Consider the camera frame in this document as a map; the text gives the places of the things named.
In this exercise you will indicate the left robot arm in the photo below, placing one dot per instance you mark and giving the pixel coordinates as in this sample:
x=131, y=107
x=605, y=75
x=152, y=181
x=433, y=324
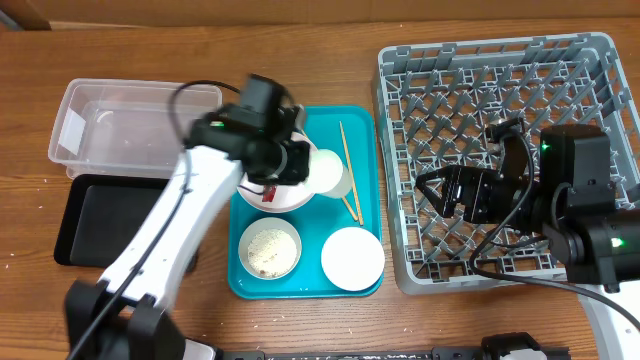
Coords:
x=126, y=314

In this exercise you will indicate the black rectangular tray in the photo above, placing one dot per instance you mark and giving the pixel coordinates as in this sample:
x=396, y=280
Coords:
x=102, y=215

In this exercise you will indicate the teal plastic tray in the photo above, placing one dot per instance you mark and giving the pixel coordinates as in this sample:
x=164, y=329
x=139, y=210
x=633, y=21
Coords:
x=329, y=127

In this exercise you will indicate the grey bowl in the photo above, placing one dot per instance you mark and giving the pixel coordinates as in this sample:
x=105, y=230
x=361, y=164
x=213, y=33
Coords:
x=263, y=224

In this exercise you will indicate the black rail bottom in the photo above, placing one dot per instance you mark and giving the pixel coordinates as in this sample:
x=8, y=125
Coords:
x=509, y=346

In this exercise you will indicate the red wrapper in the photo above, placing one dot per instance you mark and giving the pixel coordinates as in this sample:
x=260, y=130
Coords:
x=268, y=194

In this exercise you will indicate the large white plate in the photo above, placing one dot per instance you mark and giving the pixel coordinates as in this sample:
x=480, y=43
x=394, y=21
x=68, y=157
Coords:
x=286, y=198

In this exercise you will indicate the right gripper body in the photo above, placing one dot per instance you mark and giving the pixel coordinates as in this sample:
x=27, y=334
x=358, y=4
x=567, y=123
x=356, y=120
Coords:
x=490, y=199

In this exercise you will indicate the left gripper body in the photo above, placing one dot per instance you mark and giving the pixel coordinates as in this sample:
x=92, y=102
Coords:
x=283, y=163

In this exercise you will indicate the grey dish rack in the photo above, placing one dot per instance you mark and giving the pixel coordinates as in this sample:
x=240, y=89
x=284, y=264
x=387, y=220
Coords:
x=434, y=102

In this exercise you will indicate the rice pile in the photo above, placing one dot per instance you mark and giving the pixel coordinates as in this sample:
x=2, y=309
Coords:
x=272, y=253

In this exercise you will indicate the small white plate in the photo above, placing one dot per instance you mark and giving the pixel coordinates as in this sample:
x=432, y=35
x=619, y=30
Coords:
x=353, y=259

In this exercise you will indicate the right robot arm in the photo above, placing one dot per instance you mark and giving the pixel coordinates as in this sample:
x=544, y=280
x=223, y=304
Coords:
x=564, y=196

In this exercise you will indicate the wooden chopstick right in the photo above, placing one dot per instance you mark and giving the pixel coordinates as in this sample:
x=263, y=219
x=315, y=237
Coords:
x=350, y=168

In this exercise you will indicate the white cup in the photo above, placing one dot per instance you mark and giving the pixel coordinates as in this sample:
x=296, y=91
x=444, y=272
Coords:
x=328, y=175

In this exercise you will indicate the clear plastic bin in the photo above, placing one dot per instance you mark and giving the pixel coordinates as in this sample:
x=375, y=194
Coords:
x=115, y=127

